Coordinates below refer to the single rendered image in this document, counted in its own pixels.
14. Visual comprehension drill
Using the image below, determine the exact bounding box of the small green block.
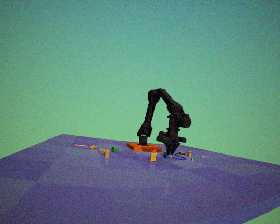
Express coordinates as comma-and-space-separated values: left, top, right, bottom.
111, 147, 118, 152

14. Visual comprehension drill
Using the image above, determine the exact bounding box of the tan wooden cylinder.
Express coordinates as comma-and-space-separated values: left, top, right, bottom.
105, 150, 110, 158

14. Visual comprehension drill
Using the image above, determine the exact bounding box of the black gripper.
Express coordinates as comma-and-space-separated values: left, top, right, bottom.
156, 126, 186, 155

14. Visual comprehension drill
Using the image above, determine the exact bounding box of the yellow rectangular bar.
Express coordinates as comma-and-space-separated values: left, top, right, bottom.
150, 153, 157, 161

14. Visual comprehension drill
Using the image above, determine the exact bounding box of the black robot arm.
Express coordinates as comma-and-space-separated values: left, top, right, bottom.
137, 88, 192, 146

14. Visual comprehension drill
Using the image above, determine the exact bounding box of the blue block with wooden stick through it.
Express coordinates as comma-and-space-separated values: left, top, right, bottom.
163, 152, 170, 158

